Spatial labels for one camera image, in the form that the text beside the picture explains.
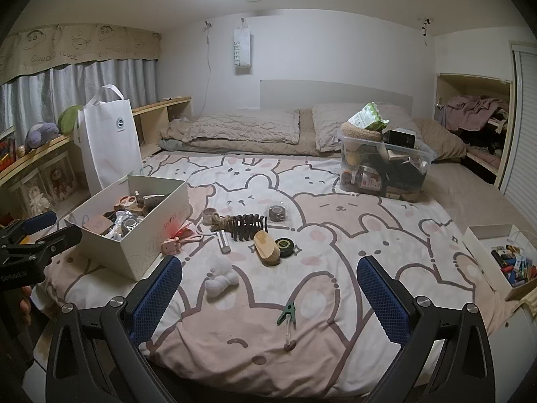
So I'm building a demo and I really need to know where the beige printed valance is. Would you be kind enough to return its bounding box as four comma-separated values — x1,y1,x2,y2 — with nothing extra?
0,24,162,85

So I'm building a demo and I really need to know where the wooden bedside shelf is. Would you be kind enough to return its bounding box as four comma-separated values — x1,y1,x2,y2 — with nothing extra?
0,96,193,223

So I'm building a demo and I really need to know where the brown cushion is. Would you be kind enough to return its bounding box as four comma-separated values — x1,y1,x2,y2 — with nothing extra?
415,118,468,161

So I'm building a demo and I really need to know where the wooden brush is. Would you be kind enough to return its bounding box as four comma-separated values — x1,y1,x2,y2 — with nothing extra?
253,230,281,266

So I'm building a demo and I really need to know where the grey curtain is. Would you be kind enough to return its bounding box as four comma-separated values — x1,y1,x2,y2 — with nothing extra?
0,58,160,143

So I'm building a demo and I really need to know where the green clothespin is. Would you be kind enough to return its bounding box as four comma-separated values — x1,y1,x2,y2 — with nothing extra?
276,302,297,326

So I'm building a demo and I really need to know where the white wall cable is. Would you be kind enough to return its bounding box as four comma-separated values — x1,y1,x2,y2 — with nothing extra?
203,21,213,114

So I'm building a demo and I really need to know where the person's left hand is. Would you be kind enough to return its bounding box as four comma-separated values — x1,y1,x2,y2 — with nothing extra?
17,284,35,329

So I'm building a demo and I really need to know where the jute rope bundle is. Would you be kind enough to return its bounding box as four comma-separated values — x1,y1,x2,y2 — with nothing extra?
211,214,238,231

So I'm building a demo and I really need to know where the purple plush toy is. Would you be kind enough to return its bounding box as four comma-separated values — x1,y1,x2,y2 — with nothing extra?
24,123,59,149

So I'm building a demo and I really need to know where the hanging white paper bag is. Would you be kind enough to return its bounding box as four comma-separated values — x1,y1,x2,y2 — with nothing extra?
233,19,252,75

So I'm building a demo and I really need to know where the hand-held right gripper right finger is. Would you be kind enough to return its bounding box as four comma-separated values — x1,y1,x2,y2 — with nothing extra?
356,255,492,403

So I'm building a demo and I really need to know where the dark olive pouch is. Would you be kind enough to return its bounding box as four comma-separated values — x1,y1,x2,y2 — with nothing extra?
134,193,173,215

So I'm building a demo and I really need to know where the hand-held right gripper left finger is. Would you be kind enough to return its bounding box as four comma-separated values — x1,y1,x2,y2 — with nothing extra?
45,255,184,403

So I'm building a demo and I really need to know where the pile of clothes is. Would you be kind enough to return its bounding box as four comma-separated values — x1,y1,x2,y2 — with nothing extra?
445,94,510,133

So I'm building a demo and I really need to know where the clear plastic storage bin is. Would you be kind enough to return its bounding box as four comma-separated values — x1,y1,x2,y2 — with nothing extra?
339,132,435,202

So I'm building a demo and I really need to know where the small white open box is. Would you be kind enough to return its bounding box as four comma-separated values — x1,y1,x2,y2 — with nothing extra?
463,223,537,302

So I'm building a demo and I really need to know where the white plush bow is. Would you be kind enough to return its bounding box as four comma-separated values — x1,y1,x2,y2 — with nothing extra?
204,256,239,301

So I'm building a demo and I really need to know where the white shutter door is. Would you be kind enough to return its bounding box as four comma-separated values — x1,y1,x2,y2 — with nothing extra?
495,42,537,219

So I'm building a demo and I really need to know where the green plush toy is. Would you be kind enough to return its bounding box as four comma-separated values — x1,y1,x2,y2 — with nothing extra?
58,104,85,135

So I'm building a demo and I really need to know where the red packet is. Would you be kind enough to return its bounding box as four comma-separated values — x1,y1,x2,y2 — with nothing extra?
165,223,196,242

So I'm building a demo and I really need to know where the black hair claw clip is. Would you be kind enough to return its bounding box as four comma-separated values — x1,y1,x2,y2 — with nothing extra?
231,214,268,242

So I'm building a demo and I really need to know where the folded beige quilt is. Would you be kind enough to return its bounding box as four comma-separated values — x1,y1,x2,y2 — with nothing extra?
158,128,320,156

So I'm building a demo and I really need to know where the white headboard panel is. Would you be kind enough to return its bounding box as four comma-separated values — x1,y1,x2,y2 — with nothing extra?
260,79,414,112

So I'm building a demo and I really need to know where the white shoe box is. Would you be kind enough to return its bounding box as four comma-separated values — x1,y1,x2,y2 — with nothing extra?
64,174,189,282

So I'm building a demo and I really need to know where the small brown cardboard box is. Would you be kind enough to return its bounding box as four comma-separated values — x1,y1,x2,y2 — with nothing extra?
82,214,114,236

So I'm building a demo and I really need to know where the black box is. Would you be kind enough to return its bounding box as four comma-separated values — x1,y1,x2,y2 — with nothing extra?
384,128,416,148

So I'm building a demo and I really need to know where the teddy bear in clear case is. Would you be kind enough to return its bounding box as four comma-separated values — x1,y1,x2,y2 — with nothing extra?
19,178,50,216
40,164,78,202

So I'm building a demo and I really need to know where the bear printed blanket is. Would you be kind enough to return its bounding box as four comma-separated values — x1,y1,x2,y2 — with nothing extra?
34,151,521,399

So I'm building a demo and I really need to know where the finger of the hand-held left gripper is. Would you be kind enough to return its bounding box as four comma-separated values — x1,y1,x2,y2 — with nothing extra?
8,224,83,261
0,211,58,246

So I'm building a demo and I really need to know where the tan plush slipper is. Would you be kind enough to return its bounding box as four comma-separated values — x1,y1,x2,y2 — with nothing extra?
341,122,384,142

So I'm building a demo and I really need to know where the green snack bag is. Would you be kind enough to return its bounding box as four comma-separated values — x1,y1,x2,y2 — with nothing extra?
348,101,389,132

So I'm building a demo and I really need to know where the wooden closet niche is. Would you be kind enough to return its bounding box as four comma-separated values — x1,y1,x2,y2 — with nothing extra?
435,73,515,181

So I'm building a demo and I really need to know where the white tote bag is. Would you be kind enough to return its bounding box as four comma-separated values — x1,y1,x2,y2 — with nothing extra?
75,85,144,194

